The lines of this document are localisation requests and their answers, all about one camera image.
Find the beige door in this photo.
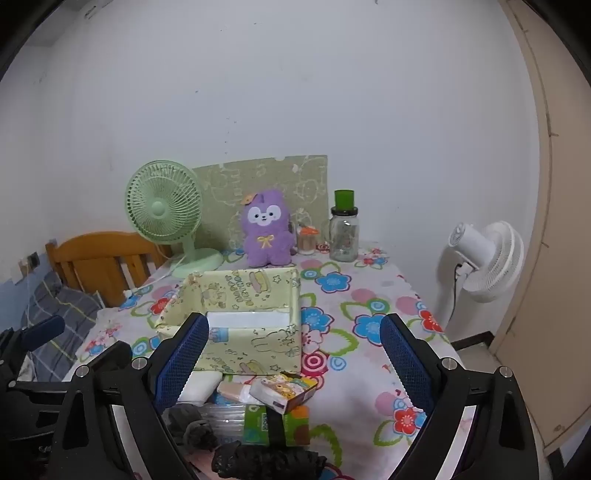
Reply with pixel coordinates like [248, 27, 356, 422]
[499, 0, 591, 455]

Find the clear plastic pack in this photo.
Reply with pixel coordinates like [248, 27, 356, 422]
[203, 401, 250, 444]

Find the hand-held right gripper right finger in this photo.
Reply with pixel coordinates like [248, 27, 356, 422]
[379, 312, 541, 480]

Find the pink pack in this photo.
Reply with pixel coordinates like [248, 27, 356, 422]
[188, 455, 218, 476]

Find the grey sock bundle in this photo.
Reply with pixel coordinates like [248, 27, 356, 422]
[164, 404, 218, 450]

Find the green printed board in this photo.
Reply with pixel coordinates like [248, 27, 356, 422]
[191, 155, 329, 252]

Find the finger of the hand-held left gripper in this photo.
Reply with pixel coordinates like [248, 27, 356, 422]
[14, 342, 134, 403]
[0, 315, 66, 370]

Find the purple plush toy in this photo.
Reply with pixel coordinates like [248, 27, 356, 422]
[228, 188, 297, 268]

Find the grey plaid pillow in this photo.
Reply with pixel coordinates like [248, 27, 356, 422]
[21, 270, 107, 384]

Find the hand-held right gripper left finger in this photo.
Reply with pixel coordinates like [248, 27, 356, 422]
[46, 312, 211, 480]

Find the black sock bundle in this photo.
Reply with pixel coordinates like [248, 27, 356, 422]
[211, 440, 326, 478]

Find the green tissue pack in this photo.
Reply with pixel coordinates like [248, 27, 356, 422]
[243, 405, 311, 448]

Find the yellow printed fabric storage box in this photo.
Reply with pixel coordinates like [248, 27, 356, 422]
[154, 267, 303, 374]

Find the cotton swab jar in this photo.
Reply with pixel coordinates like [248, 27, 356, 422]
[297, 223, 320, 256]

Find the white floor fan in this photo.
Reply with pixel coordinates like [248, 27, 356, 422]
[436, 220, 526, 328]

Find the green desk fan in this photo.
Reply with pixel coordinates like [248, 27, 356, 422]
[126, 160, 225, 279]

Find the cartoon printed small box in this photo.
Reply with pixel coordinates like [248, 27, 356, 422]
[249, 371, 319, 415]

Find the white fan cord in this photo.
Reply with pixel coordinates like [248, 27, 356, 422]
[122, 251, 185, 298]

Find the glass jar mug green lid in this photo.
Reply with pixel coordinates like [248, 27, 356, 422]
[321, 189, 361, 263]

